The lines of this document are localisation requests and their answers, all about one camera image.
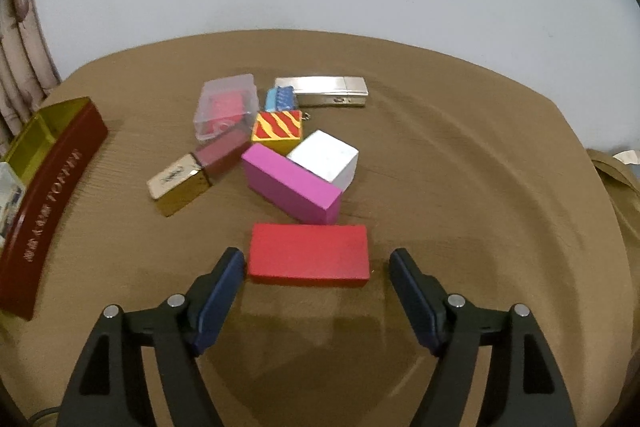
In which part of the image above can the pink rectangular block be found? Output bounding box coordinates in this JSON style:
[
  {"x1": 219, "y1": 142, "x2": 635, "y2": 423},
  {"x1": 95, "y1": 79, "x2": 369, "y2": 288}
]
[{"x1": 242, "y1": 143, "x2": 343, "y2": 226}]

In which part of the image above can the white cube block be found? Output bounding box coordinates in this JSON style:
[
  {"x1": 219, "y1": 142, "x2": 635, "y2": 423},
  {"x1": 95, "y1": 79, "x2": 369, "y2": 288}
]
[{"x1": 286, "y1": 130, "x2": 359, "y2": 192}]

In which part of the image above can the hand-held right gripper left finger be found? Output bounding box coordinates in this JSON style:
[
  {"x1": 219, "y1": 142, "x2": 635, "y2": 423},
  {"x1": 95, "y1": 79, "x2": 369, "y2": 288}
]
[{"x1": 56, "y1": 247, "x2": 247, "y2": 427}]

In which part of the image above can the patterned beige curtain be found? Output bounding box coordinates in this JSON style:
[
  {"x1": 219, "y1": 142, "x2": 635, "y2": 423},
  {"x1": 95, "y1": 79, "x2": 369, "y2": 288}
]
[{"x1": 0, "y1": 0, "x2": 63, "y2": 148}]

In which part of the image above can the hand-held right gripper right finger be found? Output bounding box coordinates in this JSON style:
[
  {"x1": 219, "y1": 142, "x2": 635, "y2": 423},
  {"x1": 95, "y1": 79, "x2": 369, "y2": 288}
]
[{"x1": 389, "y1": 248, "x2": 586, "y2": 427}]

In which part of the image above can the red yellow striped block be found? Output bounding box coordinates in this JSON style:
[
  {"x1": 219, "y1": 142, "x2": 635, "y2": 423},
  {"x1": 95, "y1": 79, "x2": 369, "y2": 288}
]
[{"x1": 250, "y1": 110, "x2": 305, "y2": 156}]

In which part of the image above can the white box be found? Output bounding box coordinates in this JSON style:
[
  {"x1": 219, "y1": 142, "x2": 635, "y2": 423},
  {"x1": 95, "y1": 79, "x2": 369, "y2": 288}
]
[{"x1": 0, "y1": 163, "x2": 27, "y2": 238}]

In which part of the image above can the silver metal case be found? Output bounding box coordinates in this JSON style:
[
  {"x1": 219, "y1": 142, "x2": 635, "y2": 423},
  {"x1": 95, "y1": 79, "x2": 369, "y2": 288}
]
[{"x1": 274, "y1": 76, "x2": 370, "y2": 108}]

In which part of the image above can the maroon rectangular block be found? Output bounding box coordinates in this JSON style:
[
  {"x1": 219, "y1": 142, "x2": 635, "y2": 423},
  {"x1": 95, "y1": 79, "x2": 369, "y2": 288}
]
[{"x1": 194, "y1": 129, "x2": 251, "y2": 180}]

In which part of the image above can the shiny gold block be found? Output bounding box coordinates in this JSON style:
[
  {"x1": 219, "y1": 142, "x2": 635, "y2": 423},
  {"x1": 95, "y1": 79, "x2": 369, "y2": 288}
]
[{"x1": 146, "y1": 153, "x2": 212, "y2": 218}]

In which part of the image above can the pink packet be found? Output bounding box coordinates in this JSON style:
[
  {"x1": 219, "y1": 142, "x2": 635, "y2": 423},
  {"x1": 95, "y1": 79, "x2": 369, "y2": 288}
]
[{"x1": 194, "y1": 74, "x2": 260, "y2": 144}]

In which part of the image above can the red rectangular block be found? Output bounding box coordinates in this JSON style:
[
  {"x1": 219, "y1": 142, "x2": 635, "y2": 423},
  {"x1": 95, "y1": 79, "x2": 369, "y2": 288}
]
[{"x1": 247, "y1": 223, "x2": 371, "y2": 289}]

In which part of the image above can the red tin with gold inside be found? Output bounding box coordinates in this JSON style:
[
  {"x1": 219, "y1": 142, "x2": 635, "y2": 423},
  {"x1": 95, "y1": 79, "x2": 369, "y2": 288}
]
[{"x1": 0, "y1": 96, "x2": 109, "y2": 322}]

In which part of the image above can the tan cloth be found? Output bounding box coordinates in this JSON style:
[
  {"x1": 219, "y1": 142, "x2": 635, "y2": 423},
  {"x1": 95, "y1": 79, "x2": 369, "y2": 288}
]
[{"x1": 586, "y1": 148, "x2": 640, "y2": 258}]

